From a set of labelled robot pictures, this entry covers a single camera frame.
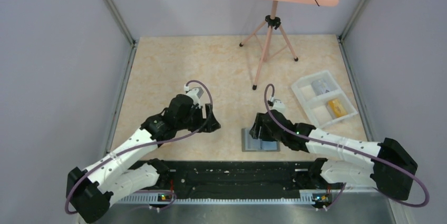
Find white divided plastic tray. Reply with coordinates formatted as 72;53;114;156
290;70;358;129

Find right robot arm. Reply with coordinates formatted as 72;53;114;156
249;110;417;201

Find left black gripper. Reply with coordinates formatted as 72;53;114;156
176;103;220;132

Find silver card in tray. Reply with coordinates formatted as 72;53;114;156
311;79;332;95

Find gold cards in tray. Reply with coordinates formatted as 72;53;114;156
326;99;348;118

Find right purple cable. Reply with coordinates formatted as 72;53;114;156
264;83;430;208

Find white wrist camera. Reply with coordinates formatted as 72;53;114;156
267;99;286;114
184;85;204;107

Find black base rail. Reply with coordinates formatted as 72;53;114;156
87;159;399;206

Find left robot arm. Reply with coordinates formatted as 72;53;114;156
65;91;220;223

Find purple cable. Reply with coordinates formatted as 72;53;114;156
65;80;213;215
264;83;430;208

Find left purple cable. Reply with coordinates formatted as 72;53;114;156
65;80;213;215

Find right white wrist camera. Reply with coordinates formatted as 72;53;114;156
267;99;286;114

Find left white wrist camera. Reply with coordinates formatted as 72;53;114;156
184;85;204;107

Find grey card holder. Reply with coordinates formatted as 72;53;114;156
241;128;280;152

